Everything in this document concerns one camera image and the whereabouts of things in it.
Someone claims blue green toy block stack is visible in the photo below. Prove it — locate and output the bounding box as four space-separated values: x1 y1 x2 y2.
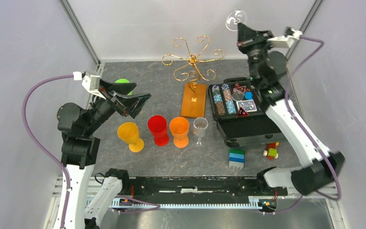
228 148 245 169

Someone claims red wine glass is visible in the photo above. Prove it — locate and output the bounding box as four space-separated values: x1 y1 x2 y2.
147 115 169 147

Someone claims clear wine glass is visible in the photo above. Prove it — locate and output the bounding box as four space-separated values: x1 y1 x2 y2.
193 117 208 146
225 9 248 31

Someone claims clear wine glass back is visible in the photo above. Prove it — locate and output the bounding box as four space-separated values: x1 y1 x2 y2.
225 9 248 31

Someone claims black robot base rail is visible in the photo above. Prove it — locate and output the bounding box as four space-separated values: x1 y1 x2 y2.
120 176 288 204

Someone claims small colourful toy car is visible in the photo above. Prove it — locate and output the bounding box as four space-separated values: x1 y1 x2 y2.
263 142 279 160

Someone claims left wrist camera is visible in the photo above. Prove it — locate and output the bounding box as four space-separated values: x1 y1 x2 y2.
81 72 104 98

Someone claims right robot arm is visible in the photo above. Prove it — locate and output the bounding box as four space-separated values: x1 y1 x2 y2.
237 22 345 196

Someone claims gold wire wooden glass rack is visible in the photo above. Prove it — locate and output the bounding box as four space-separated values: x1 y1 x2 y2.
161 35 225 119

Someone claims clear wine glass front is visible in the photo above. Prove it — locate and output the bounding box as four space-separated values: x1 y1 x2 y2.
193 117 208 146

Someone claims orange wine glass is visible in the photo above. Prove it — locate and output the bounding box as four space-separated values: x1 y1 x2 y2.
169 116 190 148

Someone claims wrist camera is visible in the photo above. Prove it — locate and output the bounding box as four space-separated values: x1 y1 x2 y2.
267 27 303 49
81 72 104 98

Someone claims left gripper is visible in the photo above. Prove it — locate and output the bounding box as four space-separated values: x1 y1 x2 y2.
84 77 151 134

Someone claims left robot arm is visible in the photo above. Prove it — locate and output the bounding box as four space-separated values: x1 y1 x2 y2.
54 76 151 229

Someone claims black poker chip case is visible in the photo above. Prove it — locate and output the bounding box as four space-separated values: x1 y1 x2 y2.
208 77 285 147

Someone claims yellow wine glass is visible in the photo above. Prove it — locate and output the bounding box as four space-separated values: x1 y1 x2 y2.
117 122 144 153

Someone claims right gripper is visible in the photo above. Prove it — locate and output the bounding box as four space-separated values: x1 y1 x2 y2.
237 23 276 84

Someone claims green wine glass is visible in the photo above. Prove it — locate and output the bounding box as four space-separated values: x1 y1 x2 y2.
115 78 133 95

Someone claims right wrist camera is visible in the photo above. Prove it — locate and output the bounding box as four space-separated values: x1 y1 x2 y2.
267 27 303 49

